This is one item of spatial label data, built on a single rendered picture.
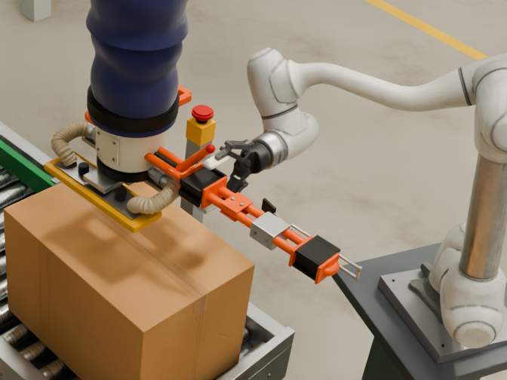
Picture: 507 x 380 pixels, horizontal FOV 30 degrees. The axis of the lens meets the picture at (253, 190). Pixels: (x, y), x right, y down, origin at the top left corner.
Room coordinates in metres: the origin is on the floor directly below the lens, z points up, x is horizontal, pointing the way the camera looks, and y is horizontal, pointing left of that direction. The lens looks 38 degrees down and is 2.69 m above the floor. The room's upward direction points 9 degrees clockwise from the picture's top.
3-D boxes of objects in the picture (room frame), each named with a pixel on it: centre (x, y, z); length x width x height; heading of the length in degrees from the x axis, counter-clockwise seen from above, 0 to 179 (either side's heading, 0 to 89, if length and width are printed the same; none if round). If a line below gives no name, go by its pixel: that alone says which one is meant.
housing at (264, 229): (1.69, -0.05, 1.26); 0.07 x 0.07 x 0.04; 55
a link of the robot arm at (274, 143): (1.99, -0.02, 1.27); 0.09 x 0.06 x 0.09; 55
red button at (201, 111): (2.49, 0.20, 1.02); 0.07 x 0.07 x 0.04
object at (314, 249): (1.61, -0.16, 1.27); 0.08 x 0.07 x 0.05; 55
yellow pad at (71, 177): (1.88, 0.38, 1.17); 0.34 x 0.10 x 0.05; 55
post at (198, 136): (2.49, 0.20, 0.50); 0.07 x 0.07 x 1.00; 54
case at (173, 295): (1.95, 0.32, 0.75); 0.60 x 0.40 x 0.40; 51
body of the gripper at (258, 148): (1.93, 0.02, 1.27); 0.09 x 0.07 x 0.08; 145
